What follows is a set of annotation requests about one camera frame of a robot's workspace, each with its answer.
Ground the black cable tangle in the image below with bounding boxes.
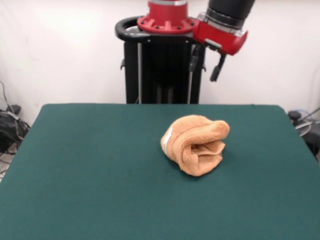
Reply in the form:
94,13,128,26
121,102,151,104
0,79,32,176

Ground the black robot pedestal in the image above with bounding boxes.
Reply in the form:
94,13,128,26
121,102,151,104
114,16,208,105

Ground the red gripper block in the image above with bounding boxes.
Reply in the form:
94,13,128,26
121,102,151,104
188,13,249,83

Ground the orange terry towel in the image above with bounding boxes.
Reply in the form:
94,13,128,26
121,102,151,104
159,114,231,178

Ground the dark green table cloth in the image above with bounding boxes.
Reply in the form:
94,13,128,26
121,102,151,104
0,103,320,240

